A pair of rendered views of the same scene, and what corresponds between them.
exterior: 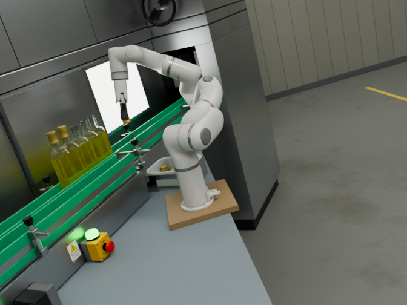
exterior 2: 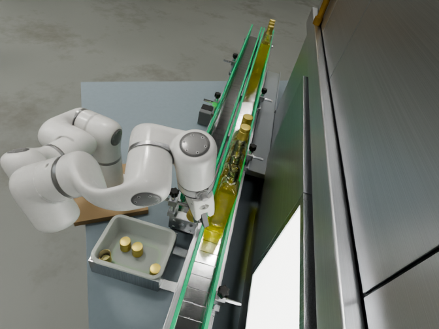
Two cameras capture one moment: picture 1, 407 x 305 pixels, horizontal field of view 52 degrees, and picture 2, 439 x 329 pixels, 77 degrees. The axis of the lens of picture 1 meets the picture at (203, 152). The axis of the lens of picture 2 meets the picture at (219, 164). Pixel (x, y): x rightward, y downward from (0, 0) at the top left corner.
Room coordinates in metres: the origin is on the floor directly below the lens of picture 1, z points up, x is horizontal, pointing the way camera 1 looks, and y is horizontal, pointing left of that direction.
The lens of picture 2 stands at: (2.18, 0.13, 1.67)
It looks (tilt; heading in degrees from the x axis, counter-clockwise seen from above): 45 degrees down; 153
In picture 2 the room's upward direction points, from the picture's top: 15 degrees clockwise
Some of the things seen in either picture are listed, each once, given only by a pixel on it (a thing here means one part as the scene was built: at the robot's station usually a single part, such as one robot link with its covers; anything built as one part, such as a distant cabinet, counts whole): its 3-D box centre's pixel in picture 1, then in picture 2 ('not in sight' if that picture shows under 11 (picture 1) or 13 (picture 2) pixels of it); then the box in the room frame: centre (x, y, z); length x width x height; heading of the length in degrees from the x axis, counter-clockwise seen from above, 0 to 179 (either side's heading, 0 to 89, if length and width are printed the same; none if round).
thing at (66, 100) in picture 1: (89, 105); (279, 234); (1.93, 0.44, 1.15); 0.90 x 0.03 x 0.34; 151
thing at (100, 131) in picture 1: (103, 150); (223, 202); (1.72, 0.41, 0.99); 0.06 x 0.06 x 0.21; 62
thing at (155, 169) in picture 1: (175, 172); (136, 250); (1.74, 0.14, 0.80); 0.22 x 0.17 x 0.09; 61
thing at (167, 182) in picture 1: (171, 174); (144, 254); (1.75, 0.17, 0.79); 0.27 x 0.17 x 0.08; 61
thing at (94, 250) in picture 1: (97, 247); not in sight; (1.28, 0.43, 0.79); 0.07 x 0.07 x 0.07; 61
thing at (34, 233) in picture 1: (40, 236); (210, 104); (1.14, 0.53, 0.94); 0.07 x 0.04 x 0.13; 61
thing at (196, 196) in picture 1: (196, 184); (105, 170); (1.43, 0.06, 0.85); 0.16 x 0.13 x 0.15; 88
